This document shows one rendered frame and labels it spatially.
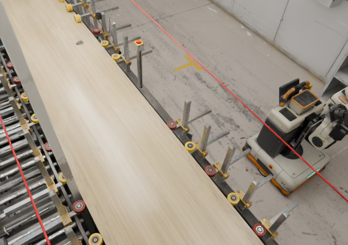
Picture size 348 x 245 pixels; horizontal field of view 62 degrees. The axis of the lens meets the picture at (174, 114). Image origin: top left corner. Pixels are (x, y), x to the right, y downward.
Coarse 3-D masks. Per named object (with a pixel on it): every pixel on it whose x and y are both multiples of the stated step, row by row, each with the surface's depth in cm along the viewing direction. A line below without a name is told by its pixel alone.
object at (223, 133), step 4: (224, 132) 245; (228, 132) 245; (216, 136) 242; (220, 136) 242; (208, 140) 238; (212, 140) 239; (216, 140) 243; (208, 144) 238; (196, 148) 233; (192, 152) 230
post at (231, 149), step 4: (228, 148) 194; (232, 148) 191; (228, 152) 196; (232, 152) 193; (228, 156) 198; (232, 156) 199; (224, 160) 205; (228, 160) 200; (224, 164) 207; (228, 164) 206; (224, 168) 210; (224, 172) 214; (220, 180) 223
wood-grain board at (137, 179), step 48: (48, 0) 348; (48, 48) 290; (96, 48) 294; (48, 96) 248; (96, 96) 251; (96, 144) 219; (144, 144) 222; (96, 192) 195; (144, 192) 197; (192, 192) 199; (144, 240) 176; (192, 240) 178; (240, 240) 180
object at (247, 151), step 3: (246, 150) 230; (249, 150) 231; (240, 153) 228; (243, 153) 228; (246, 153) 229; (237, 156) 226; (240, 156) 226; (243, 156) 229; (234, 159) 224; (237, 159) 225; (231, 162) 222; (234, 162) 225; (216, 171) 216; (210, 177) 216
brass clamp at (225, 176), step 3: (219, 162) 221; (213, 165) 220; (216, 165) 219; (219, 165) 219; (216, 168) 218; (219, 168) 217; (219, 171) 217; (219, 174) 218; (222, 174) 214; (225, 174) 214; (228, 174) 216; (222, 177) 215; (225, 177) 214
